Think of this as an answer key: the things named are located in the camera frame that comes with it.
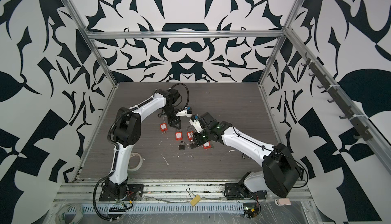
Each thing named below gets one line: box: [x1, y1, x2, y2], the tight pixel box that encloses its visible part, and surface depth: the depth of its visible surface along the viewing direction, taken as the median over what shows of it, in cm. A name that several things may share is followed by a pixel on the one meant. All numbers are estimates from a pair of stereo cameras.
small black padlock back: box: [178, 141, 186, 151], surface depth 91 cm
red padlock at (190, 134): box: [186, 126, 194, 141], surface depth 96 cm
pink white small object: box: [274, 197, 292, 206], surface depth 71 cm
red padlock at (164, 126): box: [159, 115, 169, 133], surface depth 97 cm
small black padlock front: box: [189, 140, 197, 150], surface depth 91 cm
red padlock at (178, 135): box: [175, 129, 183, 141], surface depth 93 cm
